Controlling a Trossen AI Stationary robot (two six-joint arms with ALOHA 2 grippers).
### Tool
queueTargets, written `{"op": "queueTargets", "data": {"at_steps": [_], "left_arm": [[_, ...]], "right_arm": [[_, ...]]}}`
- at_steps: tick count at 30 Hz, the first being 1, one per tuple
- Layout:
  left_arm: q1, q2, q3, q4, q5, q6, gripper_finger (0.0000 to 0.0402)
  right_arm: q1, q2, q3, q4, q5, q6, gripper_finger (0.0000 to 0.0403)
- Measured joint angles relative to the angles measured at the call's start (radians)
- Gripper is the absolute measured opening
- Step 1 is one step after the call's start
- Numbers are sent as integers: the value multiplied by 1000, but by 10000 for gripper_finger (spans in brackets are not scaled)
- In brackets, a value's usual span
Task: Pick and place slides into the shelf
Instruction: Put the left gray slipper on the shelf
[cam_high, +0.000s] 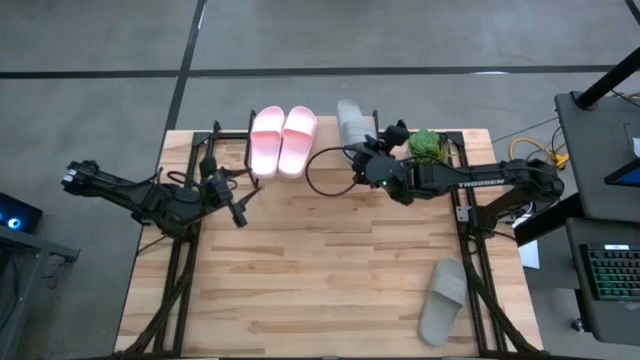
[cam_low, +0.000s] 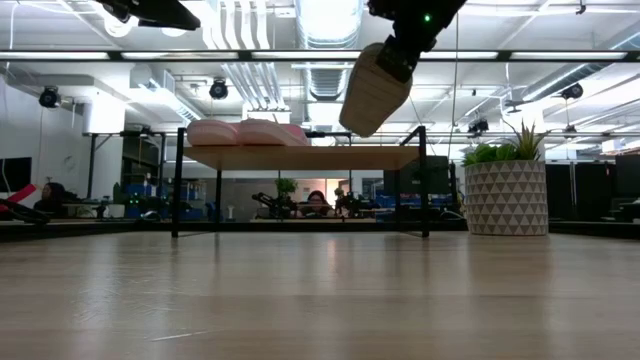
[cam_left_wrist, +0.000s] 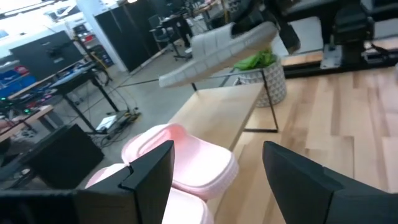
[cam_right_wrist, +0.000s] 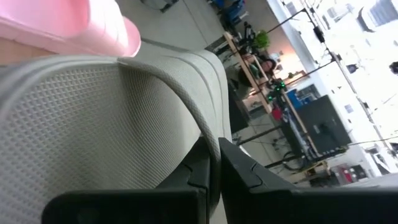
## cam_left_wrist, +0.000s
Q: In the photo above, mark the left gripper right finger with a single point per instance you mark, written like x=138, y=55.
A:
x=298, y=183

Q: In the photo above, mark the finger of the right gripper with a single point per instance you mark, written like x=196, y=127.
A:
x=242, y=28
x=289, y=37

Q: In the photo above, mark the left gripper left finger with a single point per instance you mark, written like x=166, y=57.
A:
x=152, y=180

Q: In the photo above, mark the grey rubber slide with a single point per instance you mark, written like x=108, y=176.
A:
x=211, y=53

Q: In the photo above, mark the pink rubber slide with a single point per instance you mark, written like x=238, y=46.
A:
x=199, y=161
x=186, y=211

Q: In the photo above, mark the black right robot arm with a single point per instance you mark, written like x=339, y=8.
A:
x=353, y=25

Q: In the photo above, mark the wooden shelf with black legs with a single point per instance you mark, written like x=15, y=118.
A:
x=217, y=112

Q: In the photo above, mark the potted succulent in patterned pot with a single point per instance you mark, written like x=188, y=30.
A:
x=273, y=84

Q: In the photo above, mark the power strip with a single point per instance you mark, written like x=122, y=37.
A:
x=132, y=116

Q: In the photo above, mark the white box device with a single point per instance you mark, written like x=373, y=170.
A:
x=106, y=123

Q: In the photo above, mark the black office chair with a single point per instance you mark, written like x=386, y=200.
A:
x=161, y=31

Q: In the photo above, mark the black box cabinet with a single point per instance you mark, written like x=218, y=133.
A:
x=65, y=155

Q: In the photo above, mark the black room partition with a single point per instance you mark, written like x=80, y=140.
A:
x=130, y=34

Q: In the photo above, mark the black-legged desk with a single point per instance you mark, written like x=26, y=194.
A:
x=77, y=84

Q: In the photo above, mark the wooden desk with grey legs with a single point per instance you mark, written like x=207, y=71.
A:
x=28, y=116

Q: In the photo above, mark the large black cabinet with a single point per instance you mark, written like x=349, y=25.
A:
x=46, y=56

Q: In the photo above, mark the blue storage bins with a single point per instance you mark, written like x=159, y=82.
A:
x=15, y=82

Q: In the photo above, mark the black metal table frame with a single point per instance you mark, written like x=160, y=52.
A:
x=311, y=71

